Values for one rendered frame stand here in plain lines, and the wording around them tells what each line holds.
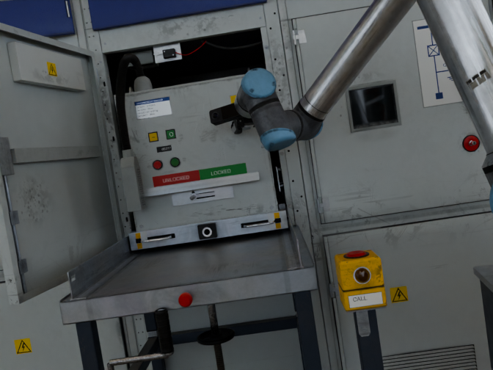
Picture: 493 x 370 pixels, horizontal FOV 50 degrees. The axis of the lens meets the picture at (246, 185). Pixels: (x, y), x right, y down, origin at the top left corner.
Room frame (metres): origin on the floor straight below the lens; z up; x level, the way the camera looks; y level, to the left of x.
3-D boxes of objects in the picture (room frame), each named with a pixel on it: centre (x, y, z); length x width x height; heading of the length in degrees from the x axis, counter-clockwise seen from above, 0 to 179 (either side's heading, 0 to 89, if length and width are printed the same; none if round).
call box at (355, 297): (1.02, -0.19, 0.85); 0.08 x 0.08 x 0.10; 87
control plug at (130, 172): (1.71, 0.36, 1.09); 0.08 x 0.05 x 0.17; 177
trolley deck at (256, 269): (1.57, 0.16, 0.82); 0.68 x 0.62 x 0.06; 177
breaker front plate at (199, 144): (1.77, 0.15, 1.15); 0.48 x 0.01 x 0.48; 87
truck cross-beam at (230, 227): (1.78, 0.15, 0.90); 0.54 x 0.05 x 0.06; 87
